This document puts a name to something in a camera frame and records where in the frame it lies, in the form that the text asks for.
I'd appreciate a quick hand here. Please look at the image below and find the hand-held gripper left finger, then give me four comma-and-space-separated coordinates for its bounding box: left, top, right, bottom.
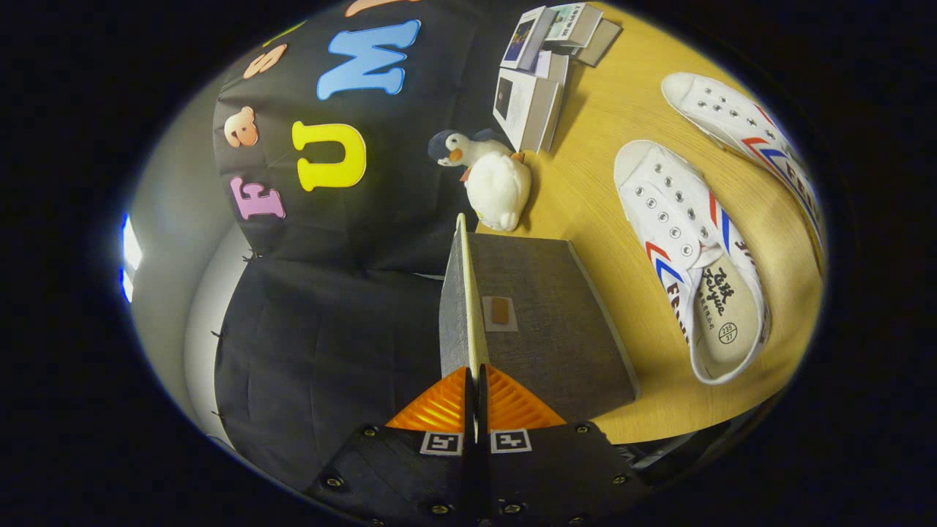
304, 366, 481, 526

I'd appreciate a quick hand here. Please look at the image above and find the dark grey book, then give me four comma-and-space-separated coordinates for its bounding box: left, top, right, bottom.
575, 18, 623, 68

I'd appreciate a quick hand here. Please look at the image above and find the grey penguin plush toy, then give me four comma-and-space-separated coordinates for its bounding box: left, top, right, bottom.
428, 129, 526, 182

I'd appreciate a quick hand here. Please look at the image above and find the white portrait cover book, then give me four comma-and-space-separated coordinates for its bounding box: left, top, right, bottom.
493, 68, 563, 154

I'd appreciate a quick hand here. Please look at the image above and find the thin white book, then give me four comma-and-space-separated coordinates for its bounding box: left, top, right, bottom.
533, 50, 570, 87

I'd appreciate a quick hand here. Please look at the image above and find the blue picture cover book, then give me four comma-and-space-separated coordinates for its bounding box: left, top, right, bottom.
502, 6, 557, 72

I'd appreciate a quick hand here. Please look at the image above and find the white plush toy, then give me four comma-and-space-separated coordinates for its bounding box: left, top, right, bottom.
465, 152, 533, 233

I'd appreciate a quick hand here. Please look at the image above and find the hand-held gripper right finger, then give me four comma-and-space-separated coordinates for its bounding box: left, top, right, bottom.
479, 364, 650, 526

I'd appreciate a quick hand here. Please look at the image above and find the grey fabric storage box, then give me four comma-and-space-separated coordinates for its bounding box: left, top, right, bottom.
438, 212, 641, 433

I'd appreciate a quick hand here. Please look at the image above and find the white striped canvas shoe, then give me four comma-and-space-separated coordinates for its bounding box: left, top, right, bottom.
613, 139, 771, 386
660, 71, 824, 257

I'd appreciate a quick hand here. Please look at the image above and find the pale landscape cover book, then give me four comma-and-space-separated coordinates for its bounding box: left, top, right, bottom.
545, 3, 604, 49

